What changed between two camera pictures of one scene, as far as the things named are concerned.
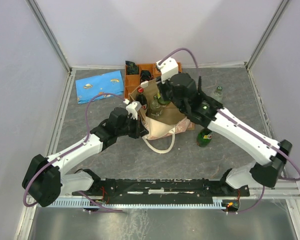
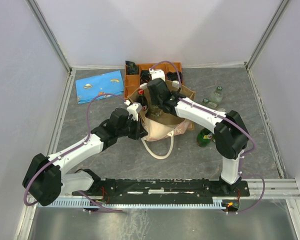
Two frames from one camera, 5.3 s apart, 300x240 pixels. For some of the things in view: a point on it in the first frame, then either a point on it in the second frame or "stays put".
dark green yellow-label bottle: (204, 137) stays put
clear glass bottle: (218, 93) stays put
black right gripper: (162, 87) -> (150, 94)
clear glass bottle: (156, 109) stays put
